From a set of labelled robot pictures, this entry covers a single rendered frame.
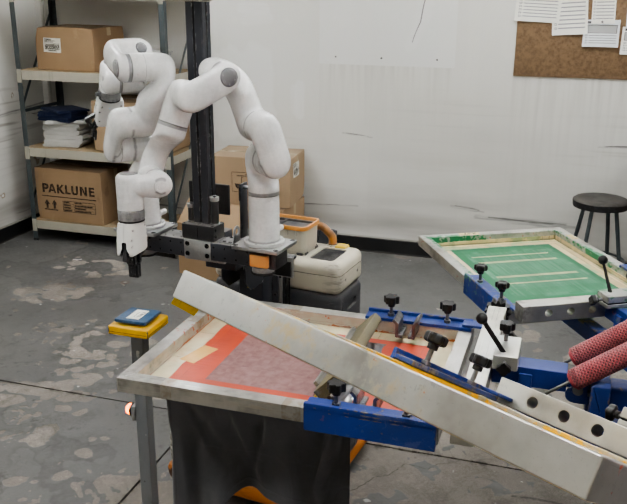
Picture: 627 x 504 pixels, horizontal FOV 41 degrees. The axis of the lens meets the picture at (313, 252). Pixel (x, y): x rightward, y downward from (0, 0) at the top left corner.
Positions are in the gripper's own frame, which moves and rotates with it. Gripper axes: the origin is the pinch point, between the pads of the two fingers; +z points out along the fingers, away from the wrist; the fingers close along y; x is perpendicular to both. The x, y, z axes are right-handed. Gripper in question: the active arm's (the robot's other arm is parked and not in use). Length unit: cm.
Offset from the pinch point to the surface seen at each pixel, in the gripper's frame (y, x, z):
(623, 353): 20, 132, -2
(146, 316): 0.4, 3.1, 13.9
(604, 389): 20, 130, 7
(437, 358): -2, 89, 15
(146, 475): 2, 0, 67
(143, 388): 41.1, 24.6, 13.8
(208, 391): 41, 42, 12
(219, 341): 6.8, 29.2, 15.5
